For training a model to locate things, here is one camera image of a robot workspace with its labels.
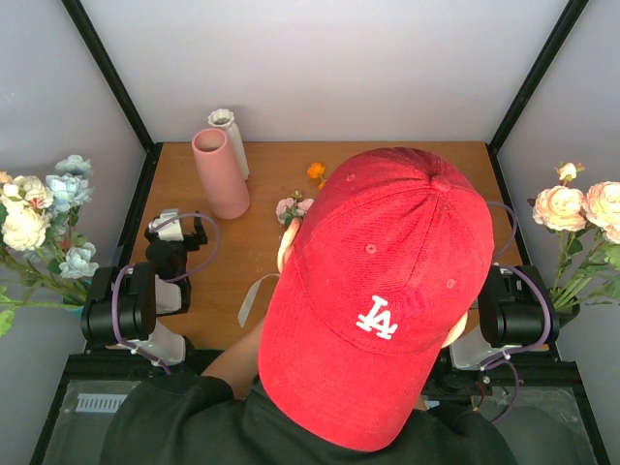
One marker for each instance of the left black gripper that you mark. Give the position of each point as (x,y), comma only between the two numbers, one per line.
(194,243)

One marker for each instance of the peach rose stem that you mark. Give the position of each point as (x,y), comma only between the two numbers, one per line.
(587,224)

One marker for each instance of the black cylinder table edge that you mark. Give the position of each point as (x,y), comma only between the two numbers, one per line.
(566,313)

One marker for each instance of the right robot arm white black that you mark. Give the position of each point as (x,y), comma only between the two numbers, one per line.
(516,315)

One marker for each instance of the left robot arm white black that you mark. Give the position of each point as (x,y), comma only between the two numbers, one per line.
(124,304)

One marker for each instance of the pink cylindrical vase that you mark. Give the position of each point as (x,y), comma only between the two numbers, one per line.
(220,174)

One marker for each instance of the teal cylindrical vase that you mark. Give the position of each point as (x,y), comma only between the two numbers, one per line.
(75,310)

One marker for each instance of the mixed flowers in teal vase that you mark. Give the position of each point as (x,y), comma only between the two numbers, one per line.
(40,240)

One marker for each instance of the white ribbed vase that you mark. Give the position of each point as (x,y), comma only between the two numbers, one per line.
(224,120)

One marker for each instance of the person left hand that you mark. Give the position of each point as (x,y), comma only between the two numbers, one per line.
(286,243)

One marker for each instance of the new cream ribbon bow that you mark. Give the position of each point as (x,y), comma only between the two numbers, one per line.
(250,297)

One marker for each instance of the new pink orange bouquet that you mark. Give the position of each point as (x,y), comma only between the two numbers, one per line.
(296,205)

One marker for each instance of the person in black shirt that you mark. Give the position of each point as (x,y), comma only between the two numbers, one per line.
(242,416)

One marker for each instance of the red baseball cap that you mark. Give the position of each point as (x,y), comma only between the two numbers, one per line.
(386,263)

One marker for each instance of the light blue slotted cable duct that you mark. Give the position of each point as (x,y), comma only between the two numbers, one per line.
(99,403)

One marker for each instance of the black frame post left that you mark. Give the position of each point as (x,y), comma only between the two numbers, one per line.
(91,38)

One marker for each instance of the black frame post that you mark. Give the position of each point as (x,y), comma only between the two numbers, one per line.
(91,38)
(555,40)

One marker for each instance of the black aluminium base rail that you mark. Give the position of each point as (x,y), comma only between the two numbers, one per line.
(537,370)

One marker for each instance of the black frame post right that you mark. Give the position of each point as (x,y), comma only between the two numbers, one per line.
(555,40)

